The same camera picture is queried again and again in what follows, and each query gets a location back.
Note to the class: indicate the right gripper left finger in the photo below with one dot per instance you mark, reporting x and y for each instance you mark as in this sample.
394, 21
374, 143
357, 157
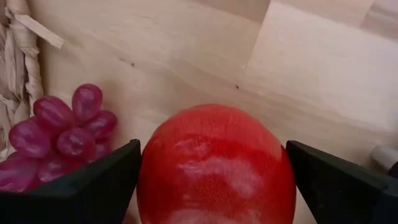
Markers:
77, 202

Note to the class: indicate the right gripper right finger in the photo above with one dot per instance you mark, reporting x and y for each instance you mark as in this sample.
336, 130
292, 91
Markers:
342, 199

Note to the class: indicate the red apple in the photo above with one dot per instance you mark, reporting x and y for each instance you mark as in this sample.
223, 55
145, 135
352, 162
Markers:
214, 161

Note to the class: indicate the grey white cylinder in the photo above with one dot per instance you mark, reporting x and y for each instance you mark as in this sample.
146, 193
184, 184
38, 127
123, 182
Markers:
384, 155

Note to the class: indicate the purple grape bunch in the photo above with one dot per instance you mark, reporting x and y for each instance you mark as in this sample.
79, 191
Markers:
53, 112

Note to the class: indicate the round woven seagrass mat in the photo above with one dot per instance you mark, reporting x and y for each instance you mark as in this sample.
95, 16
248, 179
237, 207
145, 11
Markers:
18, 68

